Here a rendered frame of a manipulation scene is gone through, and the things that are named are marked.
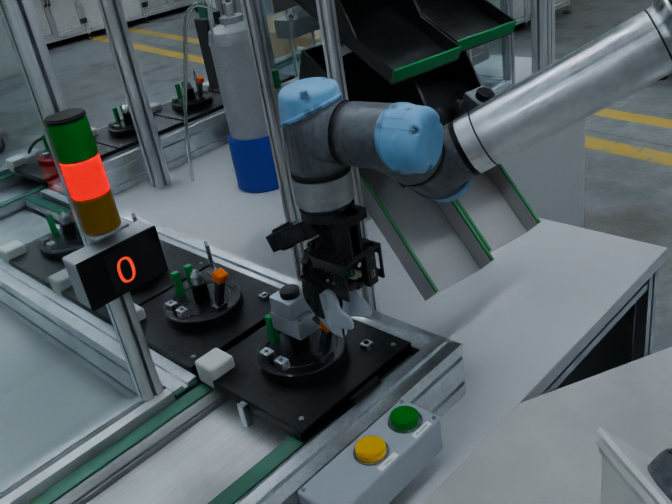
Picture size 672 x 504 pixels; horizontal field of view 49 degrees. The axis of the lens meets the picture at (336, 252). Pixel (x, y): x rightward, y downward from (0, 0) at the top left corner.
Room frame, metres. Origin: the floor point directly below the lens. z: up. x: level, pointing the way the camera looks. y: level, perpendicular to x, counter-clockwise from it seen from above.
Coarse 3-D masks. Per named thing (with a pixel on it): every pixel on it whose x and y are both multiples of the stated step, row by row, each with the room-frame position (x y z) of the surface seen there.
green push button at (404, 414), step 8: (400, 408) 0.77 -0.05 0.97; (408, 408) 0.76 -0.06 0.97; (392, 416) 0.75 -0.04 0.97; (400, 416) 0.75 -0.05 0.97; (408, 416) 0.75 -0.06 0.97; (416, 416) 0.75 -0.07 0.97; (392, 424) 0.74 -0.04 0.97; (400, 424) 0.74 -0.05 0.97; (408, 424) 0.73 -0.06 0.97; (416, 424) 0.74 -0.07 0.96
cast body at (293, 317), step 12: (288, 288) 0.93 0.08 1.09; (300, 288) 0.94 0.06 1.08; (276, 300) 0.92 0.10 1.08; (288, 300) 0.91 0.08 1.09; (300, 300) 0.91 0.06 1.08; (276, 312) 0.92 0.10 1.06; (288, 312) 0.90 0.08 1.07; (300, 312) 0.91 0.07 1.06; (312, 312) 0.91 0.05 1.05; (276, 324) 0.92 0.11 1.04; (288, 324) 0.90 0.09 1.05; (300, 324) 0.89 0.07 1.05; (312, 324) 0.90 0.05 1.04; (300, 336) 0.89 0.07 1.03
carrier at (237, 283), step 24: (216, 264) 1.27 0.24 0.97; (192, 288) 1.10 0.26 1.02; (240, 288) 1.16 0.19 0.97; (264, 288) 1.15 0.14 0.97; (144, 312) 1.12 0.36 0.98; (168, 312) 1.09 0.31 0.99; (192, 312) 1.08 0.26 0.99; (216, 312) 1.06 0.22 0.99; (240, 312) 1.08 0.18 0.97; (264, 312) 1.07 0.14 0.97; (168, 336) 1.04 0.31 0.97; (192, 336) 1.03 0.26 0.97; (216, 336) 1.02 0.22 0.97; (240, 336) 1.01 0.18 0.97; (192, 360) 0.96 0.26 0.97
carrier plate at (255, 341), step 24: (264, 336) 1.00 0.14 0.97; (360, 336) 0.95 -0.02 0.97; (384, 336) 0.94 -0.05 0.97; (240, 360) 0.94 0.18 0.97; (360, 360) 0.89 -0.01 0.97; (384, 360) 0.88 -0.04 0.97; (216, 384) 0.90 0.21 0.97; (240, 384) 0.88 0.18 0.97; (264, 384) 0.87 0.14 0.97; (312, 384) 0.85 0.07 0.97; (336, 384) 0.84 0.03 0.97; (360, 384) 0.84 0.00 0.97; (264, 408) 0.82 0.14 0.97; (288, 408) 0.81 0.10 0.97; (312, 408) 0.80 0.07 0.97; (336, 408) 0.80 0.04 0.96; (288, 432) 0.78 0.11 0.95; (312, 432) 0.77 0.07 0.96
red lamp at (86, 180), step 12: (96, 156) 0.88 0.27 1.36; (72, 168) 0.86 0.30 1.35; (84, 168) 0.86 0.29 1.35; (96, 168) 0.87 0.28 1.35; (72, 180) 0.86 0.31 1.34; (84, 180) 0.86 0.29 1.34; (96, 180) 0.87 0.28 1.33; (72, 192) 0.87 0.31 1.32; (84, 192) 0.86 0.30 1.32; (96, 192) 0.86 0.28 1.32
